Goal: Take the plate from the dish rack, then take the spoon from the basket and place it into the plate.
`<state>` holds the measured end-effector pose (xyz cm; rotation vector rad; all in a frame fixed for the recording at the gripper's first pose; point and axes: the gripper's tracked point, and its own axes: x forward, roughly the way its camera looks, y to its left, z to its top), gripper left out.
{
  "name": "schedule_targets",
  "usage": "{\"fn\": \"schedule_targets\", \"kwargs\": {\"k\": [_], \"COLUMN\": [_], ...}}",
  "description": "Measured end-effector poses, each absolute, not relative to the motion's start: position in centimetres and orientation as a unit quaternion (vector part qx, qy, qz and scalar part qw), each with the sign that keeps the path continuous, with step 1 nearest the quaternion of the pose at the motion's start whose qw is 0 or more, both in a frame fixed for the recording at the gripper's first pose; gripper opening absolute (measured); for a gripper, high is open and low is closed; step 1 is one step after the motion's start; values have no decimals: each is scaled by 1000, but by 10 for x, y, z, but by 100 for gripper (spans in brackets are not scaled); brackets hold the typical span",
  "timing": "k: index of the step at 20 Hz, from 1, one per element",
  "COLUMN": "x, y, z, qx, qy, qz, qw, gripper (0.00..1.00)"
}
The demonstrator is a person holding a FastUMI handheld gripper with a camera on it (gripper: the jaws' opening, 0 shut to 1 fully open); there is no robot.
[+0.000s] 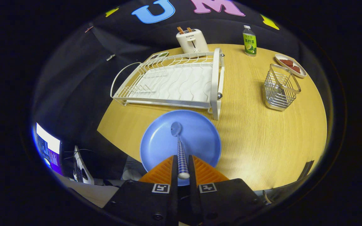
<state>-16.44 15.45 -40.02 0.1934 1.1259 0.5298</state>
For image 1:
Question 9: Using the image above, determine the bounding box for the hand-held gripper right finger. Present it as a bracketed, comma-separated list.
[188, 155, 265, 226]

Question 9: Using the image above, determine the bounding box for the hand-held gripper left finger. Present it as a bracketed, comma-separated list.
[102, 155, 179, 226]

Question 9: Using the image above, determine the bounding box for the blue checked handle spoon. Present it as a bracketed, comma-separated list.
[170, 121, 190, 180]

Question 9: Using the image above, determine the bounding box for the blue plate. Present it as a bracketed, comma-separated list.
[140, 110, 222, 186]

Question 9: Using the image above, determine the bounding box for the white wire dish rack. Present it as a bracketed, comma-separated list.
[110, 48, 225, 121]

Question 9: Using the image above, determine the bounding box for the metal wire basket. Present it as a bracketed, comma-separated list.
[264, 64, 302, 111]

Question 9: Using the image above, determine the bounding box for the small white oval plate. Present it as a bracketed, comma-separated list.
[275, 54, 307, 78]

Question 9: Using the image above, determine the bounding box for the white device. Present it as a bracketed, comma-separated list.
[73, 145, 95, 185]

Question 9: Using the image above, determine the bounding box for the computer monitor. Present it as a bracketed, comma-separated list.
[35, 122, 63, 175]

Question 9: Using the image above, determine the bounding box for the white compartment food tray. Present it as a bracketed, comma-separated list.
[146, 51, 170, 62]

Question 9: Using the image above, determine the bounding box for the white toaster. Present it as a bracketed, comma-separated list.
[176, 29, 209, 54]

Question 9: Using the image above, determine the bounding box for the green label drink bottle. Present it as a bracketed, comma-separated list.
[243, 25, 257, 57]

